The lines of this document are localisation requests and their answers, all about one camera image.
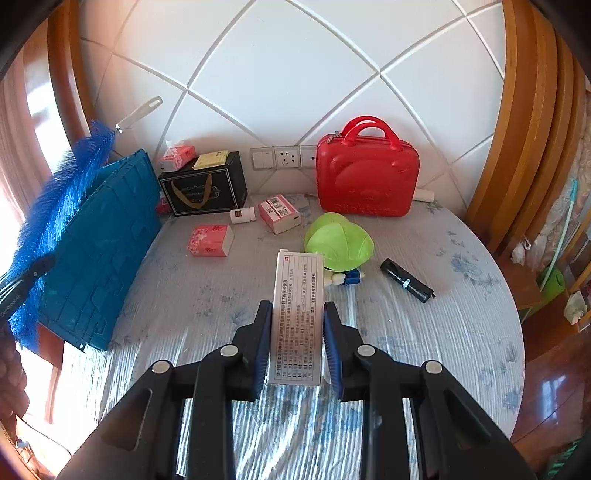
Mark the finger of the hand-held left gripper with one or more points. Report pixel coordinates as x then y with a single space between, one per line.
39 267

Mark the white wall socket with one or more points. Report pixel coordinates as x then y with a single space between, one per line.
287 157
308 155

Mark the blue feather duster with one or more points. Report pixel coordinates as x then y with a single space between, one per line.
60 198

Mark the small yellow box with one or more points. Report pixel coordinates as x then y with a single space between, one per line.
210 160

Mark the red toy suitcase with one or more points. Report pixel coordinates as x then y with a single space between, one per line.
369 180

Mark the green cup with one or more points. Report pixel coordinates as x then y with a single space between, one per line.
553 284

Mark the white medicine box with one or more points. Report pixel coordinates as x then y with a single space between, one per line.
298 323

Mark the small pink packet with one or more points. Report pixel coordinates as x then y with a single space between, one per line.
164 205

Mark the pink tissue pack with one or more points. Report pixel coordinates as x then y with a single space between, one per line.
210 241
178 157

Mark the green frog plush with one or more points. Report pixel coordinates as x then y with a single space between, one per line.
339 244

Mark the light blue stick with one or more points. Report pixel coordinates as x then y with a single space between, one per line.
564 221

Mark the black flashlight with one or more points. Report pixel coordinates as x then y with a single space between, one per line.
406 281

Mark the person's left hand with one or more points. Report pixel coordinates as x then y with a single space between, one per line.
11 378

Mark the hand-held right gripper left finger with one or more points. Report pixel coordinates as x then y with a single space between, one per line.
263 341

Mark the small white toy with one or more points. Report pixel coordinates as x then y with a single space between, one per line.
337 278

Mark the white wall light switch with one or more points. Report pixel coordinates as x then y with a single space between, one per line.
263 158

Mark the blue plastic crate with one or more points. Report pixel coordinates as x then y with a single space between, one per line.
106 249

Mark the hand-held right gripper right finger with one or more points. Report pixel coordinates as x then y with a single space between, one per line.
333 350

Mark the curved wooden frame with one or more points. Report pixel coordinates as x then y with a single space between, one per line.
69 69
521 115

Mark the black gift box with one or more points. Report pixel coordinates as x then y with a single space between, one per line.
203 189

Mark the white pill bottle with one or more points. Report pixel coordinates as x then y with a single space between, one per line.
242 215

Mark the red and white box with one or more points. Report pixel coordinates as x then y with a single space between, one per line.
277 213

